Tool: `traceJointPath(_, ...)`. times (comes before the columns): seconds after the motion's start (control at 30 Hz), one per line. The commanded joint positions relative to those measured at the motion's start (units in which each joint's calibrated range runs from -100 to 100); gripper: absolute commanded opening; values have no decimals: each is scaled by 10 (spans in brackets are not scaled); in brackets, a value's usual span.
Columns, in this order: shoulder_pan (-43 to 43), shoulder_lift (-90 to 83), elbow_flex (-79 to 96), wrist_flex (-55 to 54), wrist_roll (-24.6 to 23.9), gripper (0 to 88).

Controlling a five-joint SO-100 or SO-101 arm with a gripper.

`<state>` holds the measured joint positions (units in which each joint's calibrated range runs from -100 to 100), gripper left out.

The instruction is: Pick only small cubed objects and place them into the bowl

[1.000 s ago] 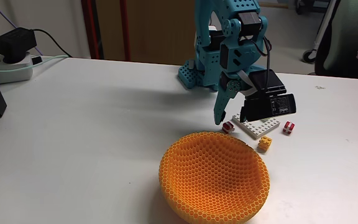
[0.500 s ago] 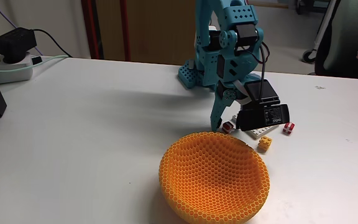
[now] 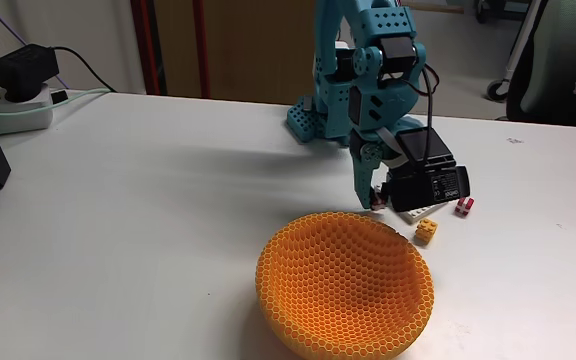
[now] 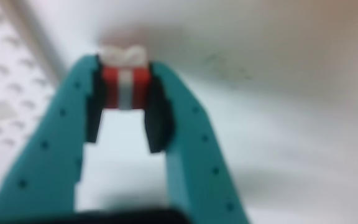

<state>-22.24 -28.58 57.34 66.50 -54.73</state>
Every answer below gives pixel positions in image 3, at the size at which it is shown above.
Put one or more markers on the white power strip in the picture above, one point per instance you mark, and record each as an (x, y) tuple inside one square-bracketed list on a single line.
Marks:
[(18, 117)]

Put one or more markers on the dark office chair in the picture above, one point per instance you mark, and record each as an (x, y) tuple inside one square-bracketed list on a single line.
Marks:
[(548, 60)]

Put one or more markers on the yellow small brick cube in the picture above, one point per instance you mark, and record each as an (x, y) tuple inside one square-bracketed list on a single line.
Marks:
[(426, 231)]

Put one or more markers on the black camera box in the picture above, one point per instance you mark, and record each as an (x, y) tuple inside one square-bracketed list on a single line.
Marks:
[(420, 185)]

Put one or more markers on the black power adapter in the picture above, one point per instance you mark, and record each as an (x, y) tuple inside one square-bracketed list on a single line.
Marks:
[(24, 70)]

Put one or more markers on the white square brick frame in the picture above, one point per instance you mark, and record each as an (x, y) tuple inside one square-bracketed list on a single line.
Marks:
[(420, 213)]

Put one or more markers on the red and white small cube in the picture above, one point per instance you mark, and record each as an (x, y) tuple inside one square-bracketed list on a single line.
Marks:
[(379, 201), (464, 205)]

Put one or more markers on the wooden cabinet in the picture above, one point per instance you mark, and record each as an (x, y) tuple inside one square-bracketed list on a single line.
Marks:
[(253, 50)]

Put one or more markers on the red metal post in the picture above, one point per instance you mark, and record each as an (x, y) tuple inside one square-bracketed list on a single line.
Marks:
[(143, 45)]

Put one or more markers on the white stand leg with wheel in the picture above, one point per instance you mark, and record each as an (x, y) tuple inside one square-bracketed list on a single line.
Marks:
[(520, 45)]

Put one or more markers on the orange honeycomb bowl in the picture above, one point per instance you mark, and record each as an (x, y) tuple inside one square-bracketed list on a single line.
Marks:
[(308, 280)]

